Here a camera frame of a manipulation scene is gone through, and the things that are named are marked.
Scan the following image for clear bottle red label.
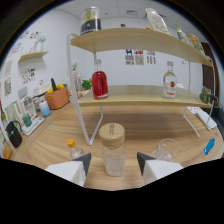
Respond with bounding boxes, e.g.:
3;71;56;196
161;60;178;100

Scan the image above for black kettle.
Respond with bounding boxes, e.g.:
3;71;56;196
4;120;24;149

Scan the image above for white flowers in vase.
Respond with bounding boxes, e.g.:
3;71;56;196
71;59;81;73

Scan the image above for red wall poster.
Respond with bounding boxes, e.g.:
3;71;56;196
134;49;145;66

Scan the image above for black muddler wooden end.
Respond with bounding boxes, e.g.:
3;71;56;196
209;93;220;103

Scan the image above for clear jar wooden lid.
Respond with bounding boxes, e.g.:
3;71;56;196
98;122;127;178

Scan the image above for multicoloured wall poster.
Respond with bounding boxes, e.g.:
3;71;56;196
146;50;157;65

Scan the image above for white pouch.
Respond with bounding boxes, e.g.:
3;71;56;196
194;109;218;132

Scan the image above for orange yellow packet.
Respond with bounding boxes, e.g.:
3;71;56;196
2;141;14;160

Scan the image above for green cup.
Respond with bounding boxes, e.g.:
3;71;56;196
21;113;33;128

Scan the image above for blue and white cup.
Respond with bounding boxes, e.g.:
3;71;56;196
38;100;52;118

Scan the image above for brown door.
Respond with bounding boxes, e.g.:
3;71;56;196
201;42;221;98

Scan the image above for glass jar of limes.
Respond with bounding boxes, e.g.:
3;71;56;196
199;85;212;104

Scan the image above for clear bottle orange cap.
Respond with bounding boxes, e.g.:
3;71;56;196
66;138;85;161

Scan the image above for clear bottle green cap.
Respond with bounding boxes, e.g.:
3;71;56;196
175;23;189;44

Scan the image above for white coffee machine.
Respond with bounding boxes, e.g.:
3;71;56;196
20;95;37;119

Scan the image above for green potted plant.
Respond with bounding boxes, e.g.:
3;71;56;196
81;78;93;90

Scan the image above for clear glass with ice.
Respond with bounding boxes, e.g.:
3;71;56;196
150;138;183;163

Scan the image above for white kitchen scale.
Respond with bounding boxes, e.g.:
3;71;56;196
21;116;45;137

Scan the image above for white countertop appliance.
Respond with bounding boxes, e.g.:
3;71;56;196
32;83;53;101

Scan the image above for black and silver can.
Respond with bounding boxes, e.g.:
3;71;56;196
79;5;102;36

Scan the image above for dark green toy vegetable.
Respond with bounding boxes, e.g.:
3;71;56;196
50;77;58;92

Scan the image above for blue wall poster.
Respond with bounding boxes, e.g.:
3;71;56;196
125;49;135;66

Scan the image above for red liquid bottle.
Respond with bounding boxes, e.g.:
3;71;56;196
91;59;110;101

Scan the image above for wooden wall shelf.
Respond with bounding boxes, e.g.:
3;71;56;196
17;50;50;63

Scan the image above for two-tier wooden shelf rack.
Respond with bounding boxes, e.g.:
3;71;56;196
65;27;218;147

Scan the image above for orange storage basket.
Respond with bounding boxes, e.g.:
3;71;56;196
44;87;70;110

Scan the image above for patterned paper card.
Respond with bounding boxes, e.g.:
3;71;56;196
186;105;203;116

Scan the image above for colourful sticker sheet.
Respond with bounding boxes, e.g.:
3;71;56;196
21;68;37;84

